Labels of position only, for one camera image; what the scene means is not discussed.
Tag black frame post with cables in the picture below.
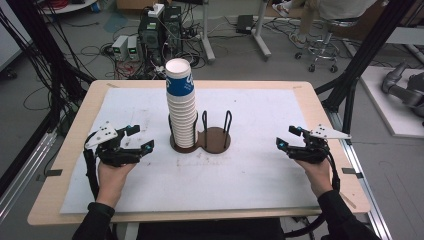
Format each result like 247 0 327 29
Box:
0 0 96 136

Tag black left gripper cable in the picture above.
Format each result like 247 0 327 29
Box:
82 131 101 201

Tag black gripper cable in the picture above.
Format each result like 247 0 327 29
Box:
82 131 101 201
284 149 342 240

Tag black box on floor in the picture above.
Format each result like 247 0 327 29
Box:
235 14 255 35

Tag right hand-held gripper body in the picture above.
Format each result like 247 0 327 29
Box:
285 123 352 165

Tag metal stool on wheels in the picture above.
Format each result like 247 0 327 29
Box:
294 16 360 74

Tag white floor platform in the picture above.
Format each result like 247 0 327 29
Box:
359 65 424 140

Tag person's right hand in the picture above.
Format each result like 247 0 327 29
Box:
294 157 335 199

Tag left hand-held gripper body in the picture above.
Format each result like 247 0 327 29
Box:
84 121 143 168

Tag white round table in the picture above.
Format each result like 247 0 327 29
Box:
41 0 98 15

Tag stack of paper cups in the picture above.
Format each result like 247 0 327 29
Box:
164 57 200 150

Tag grey bench power supply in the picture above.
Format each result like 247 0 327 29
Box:
126 35 140 62
111 34 130 62

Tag black computer tower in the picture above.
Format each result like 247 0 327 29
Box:
137 4 184 66

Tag person's left hand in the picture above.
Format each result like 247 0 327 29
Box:
95 161 138 210

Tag red cables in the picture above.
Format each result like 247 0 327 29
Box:
45 0 72 10

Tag white power strip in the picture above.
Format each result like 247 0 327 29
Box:
147 2 166 19

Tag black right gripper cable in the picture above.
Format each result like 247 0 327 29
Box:
284 149 342 240

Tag brown cup holder rack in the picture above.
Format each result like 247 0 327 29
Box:
167 109 234 155

